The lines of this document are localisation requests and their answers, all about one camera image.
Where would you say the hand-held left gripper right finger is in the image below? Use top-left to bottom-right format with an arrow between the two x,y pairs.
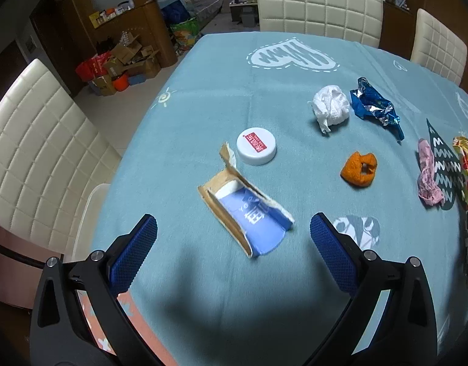
303,213 -> 439,366

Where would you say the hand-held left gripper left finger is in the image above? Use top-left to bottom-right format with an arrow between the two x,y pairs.
30,213 -> 170,366

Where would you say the clear plastic bin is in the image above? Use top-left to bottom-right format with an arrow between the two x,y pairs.
72,183 -> 113,264

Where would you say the torn blue paper carton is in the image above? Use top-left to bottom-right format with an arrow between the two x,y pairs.
197,143 -> 296,259

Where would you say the white tissue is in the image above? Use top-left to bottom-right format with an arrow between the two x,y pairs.
308,84 -> 351,135

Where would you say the blue foil snack wrapper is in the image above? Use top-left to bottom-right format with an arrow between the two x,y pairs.
350,77 -> 405,142

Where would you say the orange peel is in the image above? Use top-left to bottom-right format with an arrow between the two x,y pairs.
341,152 -> 378,188

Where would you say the pink crumpled wrapper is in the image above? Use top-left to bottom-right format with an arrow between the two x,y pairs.
417,138 -> 446,206

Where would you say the pinkish brown cabinet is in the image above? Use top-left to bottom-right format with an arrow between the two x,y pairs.
0,217 -> 52,309

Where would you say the white lid with red label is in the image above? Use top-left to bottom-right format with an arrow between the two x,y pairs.
236,127 -> 278,166

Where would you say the cream quilted dining chair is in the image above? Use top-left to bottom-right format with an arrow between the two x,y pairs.
254,0 -> 384,48
410,8 -> 468,85
0,58 -> 122,237

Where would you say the red bag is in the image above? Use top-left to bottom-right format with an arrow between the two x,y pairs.
75,54 -> 109,81

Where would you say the pile of cardboard boxes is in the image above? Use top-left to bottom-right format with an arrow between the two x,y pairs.
91,32 -> 162,96

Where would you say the wooden cabinet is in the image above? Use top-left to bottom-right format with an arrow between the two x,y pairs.
61,0 -> 179,69

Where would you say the colourful printed bag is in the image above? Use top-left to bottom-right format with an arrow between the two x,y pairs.
170,17 -> 201,50

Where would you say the wooden divider with glass panel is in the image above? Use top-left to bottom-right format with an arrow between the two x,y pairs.
382,0 -> 415,59

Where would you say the row of boxes and bottles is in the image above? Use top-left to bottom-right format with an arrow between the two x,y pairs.
89,0 -> 136,27

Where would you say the blue bag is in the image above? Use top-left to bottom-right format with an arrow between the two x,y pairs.
160,0 -> 191,23

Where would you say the grey sofa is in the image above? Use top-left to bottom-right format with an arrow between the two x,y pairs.
154,0 -> 225,20

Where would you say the low coffee table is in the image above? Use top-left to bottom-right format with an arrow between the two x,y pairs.
229,0 -> 259,21

